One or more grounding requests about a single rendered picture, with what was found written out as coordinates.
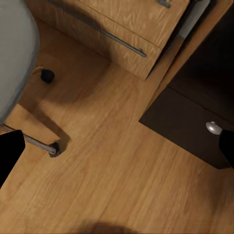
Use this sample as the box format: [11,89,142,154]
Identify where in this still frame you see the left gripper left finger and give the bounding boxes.
[0,130,25,188]

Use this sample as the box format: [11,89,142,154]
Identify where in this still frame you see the swivel chair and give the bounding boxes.
[0,0,61,157]

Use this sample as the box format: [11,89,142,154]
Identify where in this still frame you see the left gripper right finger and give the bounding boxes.
[218,130,234,168]

